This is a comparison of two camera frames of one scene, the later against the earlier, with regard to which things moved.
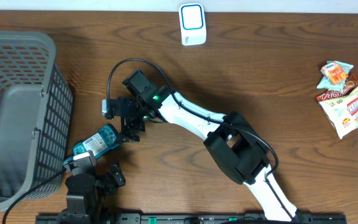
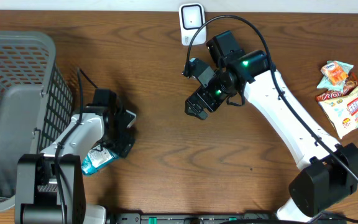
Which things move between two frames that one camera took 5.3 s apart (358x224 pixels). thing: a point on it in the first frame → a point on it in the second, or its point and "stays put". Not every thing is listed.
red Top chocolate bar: x=352 y=81 stays put
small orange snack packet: x=334 y=72 stays put
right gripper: x=126 y=124 → x=212 y=104
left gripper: x=112 y=185 → x=123 y=141
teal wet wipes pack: x=339 y=87 stays put
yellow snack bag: x=348 y=114 stays put
